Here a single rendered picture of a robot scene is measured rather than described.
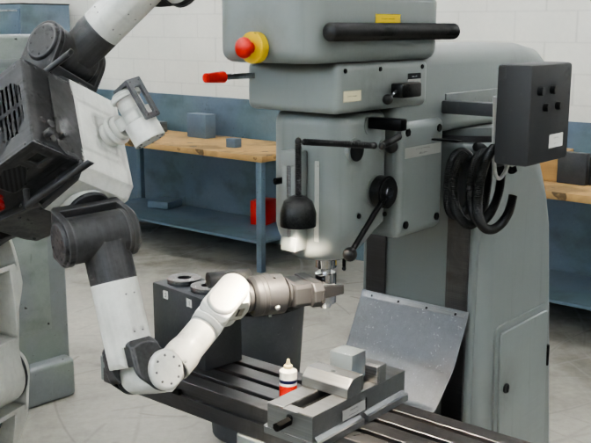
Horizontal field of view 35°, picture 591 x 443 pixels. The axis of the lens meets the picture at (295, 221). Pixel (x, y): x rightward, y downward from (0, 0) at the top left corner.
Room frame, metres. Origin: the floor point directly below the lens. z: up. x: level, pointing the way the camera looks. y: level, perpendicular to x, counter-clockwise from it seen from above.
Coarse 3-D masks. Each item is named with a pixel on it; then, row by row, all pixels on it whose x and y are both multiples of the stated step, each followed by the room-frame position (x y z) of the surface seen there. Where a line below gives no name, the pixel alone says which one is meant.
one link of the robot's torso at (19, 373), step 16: (0, 256) 2.03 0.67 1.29; (16, 256) 2.02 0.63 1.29; (0, 272) 1.96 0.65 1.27; (16, 272) 2.01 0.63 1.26; (0, 288) 2.00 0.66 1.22; (16, 288) 2.00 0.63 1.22; (0, 304) 2.00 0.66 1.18; (16, 304) 1.99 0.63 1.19; (0, 320) 2.00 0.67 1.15; (16, 320) 1.99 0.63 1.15; (0, 336) 1.99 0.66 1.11; (16, 336) 1.99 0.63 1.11; (0, 352) 1.93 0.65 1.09; (16, 352) 1.98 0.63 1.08; (0, 368) 1.93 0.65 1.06; (16, 368) 1.97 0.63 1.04; (0, 384) 1.92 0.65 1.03; (16, 384) 1.96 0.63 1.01; (0, 400) 1.92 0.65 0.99
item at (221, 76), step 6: (216, 72) 1.86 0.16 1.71; (222, 72) 1.87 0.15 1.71; (252, 72) 1.95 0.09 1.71; (204, 78) 1.84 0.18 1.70; (210, 78) 1.84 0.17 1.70; (216, 78) 1.85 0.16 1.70; (222, 78) 1.86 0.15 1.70; (228, 78) 1.88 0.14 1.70; (234, 78) 1.90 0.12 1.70; (240, 78) 1.91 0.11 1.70; (246, 78) 1.93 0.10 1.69
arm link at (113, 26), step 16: (112, 0) 1.95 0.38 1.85; (128, 0) 1.95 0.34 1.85; (144, 0) 1.95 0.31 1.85; (160, 0) 1.98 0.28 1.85; (192, 0) 1.98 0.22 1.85; (96, 16) 1.96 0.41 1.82; (112, 16) 1.95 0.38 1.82; (128, 16) 1.96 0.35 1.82; (144, 16) 1.99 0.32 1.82; (112, 32) 1.96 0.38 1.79; (128, 32) 1.99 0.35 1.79
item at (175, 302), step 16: (160, 288) 2.31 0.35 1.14; (176, 288) 2.27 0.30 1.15; (192, 288) 2.23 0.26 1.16; (208, 288) 2.22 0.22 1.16; (160, 304) 2.31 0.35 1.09; (176, 304) 2.26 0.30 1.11; (192, 304) 2.21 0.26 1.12; (160, 320) 2.31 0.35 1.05; (176, 320) 2.26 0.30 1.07; (240, 320) 2.25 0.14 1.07; (160, 336) 2.31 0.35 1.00; (176, 336) 2.26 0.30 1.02; (224, 336) 2.22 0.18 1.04; (240, 336) 2.25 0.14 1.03; (208, 352) 2.18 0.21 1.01; (224, 352) 2.21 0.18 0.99; (240, 352) 2.25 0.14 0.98; (208, 368) 2.18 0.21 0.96
